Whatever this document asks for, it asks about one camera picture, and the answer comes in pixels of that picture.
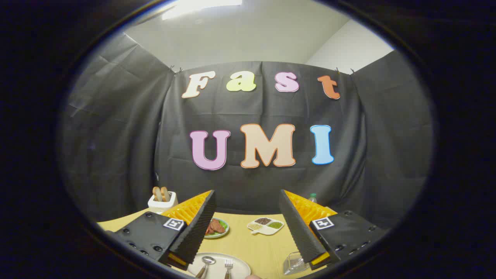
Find cream toaster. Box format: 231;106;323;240
148;191;179;214

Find white divided grain dish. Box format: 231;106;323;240
247;217;285;236

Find wooden handled metal spoon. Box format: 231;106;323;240
195;256;216;279

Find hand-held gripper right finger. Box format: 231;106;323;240
279;189;388;271

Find white round plate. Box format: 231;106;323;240
187;253;251;279

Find pale green plate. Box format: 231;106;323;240
203;217;230;239

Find perforated metal strainer basket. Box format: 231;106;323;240
283;251;310;276

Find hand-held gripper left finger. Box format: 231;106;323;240
105;189;217;271

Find brown cooked meat slices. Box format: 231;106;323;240
205;219;226;235

